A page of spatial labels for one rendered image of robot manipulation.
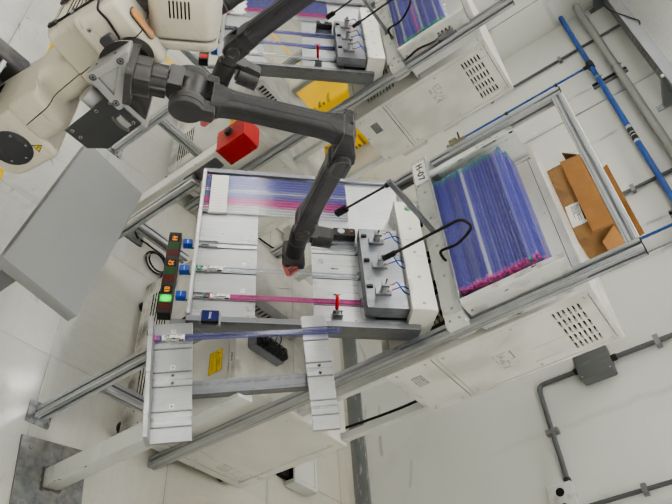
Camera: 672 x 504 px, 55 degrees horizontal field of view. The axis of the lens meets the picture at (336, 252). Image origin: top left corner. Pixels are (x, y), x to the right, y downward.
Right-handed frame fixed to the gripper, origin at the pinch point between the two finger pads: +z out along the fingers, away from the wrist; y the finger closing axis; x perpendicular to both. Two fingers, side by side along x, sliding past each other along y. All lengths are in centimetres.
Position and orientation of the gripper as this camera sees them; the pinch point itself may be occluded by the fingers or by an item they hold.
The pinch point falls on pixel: (288, 272)
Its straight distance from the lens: 209.2
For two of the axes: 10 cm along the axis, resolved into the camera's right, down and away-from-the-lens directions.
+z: -2.4, 6.8, 6.9
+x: -9.7, -1.2, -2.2
